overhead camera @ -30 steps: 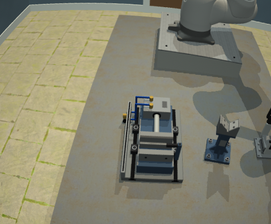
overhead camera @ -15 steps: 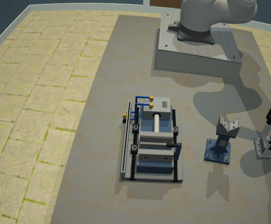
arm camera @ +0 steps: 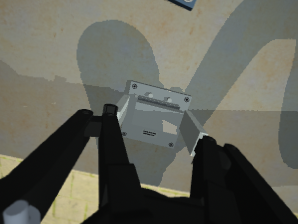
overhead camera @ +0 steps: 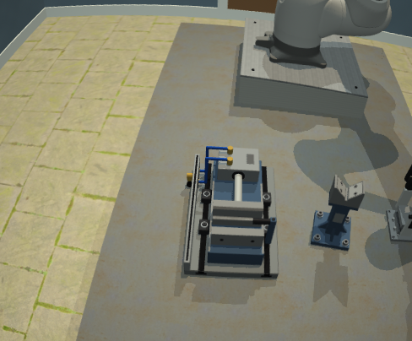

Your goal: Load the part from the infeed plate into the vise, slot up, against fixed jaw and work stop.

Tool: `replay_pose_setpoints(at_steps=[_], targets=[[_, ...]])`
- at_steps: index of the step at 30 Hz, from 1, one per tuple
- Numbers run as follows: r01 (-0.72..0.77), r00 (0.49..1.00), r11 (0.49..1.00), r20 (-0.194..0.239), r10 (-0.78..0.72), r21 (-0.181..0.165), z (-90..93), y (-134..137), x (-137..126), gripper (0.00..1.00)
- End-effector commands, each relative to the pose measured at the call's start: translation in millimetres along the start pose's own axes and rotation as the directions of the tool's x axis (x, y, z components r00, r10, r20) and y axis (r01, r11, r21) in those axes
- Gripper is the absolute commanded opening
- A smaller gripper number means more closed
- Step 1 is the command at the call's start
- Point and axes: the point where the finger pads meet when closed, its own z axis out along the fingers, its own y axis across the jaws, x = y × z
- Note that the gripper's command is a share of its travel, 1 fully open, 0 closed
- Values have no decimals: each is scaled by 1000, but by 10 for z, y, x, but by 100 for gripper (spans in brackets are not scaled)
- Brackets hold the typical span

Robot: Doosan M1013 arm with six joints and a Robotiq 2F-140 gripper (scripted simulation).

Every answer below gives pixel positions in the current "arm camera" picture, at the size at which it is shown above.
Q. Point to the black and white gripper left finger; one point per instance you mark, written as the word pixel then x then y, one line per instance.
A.
pixel 30 189

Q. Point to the grey rectangular block with slot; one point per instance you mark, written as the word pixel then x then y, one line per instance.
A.
pixel 158 115

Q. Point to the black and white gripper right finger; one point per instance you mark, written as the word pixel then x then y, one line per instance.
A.
pixel 256 201

